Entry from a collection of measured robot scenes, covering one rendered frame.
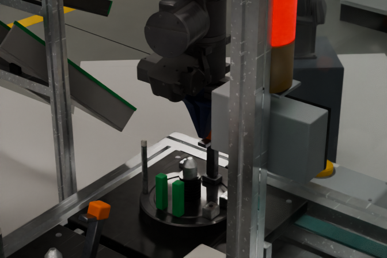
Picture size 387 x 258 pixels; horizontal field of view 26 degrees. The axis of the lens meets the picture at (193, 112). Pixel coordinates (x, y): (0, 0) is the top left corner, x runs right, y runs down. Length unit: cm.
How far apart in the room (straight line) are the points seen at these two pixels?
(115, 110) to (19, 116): 42
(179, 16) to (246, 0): 20
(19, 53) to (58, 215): 23
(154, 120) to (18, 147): 27
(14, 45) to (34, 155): 42
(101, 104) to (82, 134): 32
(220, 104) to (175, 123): 76
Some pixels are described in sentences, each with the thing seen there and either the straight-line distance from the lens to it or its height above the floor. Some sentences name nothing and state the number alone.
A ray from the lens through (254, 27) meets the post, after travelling 78.
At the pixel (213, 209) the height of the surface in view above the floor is 100.
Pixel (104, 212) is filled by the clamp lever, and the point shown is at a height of 106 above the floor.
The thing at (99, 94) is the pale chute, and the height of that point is 107.
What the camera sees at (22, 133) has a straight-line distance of 162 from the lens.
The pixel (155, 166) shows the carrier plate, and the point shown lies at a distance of 127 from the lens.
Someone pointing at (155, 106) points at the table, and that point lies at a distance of 169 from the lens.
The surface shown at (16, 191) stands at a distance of 144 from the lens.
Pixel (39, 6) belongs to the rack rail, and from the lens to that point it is 116.
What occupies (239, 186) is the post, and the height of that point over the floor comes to 116.
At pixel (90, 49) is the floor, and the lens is 421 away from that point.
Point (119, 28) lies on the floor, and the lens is 446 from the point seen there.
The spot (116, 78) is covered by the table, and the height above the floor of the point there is 86.
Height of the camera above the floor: 162
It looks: 27 degrees down
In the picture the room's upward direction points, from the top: straight up
